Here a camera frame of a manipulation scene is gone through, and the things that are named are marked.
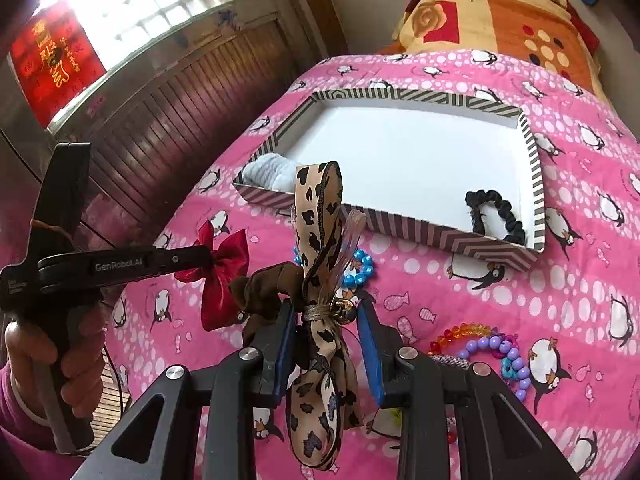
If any brown leopard ribbon scrunchie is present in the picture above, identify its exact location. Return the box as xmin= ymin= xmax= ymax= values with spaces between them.
xmin=229 ymin=160 xmax=368 ymax=472

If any person's left hand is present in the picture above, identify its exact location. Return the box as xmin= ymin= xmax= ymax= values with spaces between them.
xmin=5 ymin=304 xmax=108 ymax=429

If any orange patterned quilt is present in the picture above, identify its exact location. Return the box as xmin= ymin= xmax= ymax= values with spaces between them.
xmin=382 ymin=0 xmax=618 ymax=111

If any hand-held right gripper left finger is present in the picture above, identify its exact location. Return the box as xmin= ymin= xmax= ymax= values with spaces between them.
xmin=75 ymin=302 xmax=298 ymax=480

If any silver hair tie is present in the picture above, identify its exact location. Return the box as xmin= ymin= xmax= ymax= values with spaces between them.
xmin=430 ymin=352 xmax=471 ymax=371

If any black cable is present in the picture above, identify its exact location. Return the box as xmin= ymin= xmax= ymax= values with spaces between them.
xmin=100 ymin=345 xmax=133 ymax=411

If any red satin bow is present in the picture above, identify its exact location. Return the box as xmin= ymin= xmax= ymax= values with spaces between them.
xmin=175 ymin=222 xmax=251 ymax=332

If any blue bead bracelet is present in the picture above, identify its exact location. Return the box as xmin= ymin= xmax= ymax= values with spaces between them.
xmin=294 ymin=246 xmax=376 ymax=291

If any pink penguin blanket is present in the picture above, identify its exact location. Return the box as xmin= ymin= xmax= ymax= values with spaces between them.
xmin=107 ymin=49 xmax=640 ymax=480

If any red window poster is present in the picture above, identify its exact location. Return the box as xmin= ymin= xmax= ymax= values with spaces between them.
xmin=10 ymin=0 xmax=108 ymax=128

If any black scrunchie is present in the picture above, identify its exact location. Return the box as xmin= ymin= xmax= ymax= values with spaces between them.
xmin=464 ymin=188 xmax=527 ymax=247

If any purple bead bracelet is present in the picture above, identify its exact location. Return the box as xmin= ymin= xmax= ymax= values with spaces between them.
xmin=462 ymin=336 xmax=532 ymax=403

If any white fluffy cloth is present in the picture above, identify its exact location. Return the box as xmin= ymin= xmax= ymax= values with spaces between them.
xmin=239 ymin=154 xmax=301 ymax=195

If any window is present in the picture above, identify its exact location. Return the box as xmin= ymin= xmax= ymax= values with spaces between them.
xmin=30 ymin=0 xmax=271 ymax=131

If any person's left forearm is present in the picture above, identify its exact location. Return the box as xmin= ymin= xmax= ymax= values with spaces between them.
xmin=0 ymin=360 xmax=88 ymax=480

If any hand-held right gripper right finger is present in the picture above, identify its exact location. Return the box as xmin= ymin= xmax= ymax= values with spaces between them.
xmin=356 ymin=300 xmax=576 ymax=480

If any orange crystal bead bracelet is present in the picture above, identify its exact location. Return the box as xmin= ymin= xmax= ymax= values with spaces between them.
xmin=429 ymin=322 xmax=493 ymax=356

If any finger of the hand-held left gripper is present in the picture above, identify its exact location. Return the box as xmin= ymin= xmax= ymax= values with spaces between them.
xmin=155 ymin=244 xmax=215 ymax=277

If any multicolour bead bracelet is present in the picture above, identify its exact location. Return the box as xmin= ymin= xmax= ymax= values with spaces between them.
xmin=492 ymin=330 xmax=523 ymax=381

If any striped cardboard tray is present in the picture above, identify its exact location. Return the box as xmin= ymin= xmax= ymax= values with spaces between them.
xmin=231 ymin=86 xmax=547 ymax=273

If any wooden slatted panel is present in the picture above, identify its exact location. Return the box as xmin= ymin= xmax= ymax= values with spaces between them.
xmin=0 ymin=10 xmax=326 ymax=431

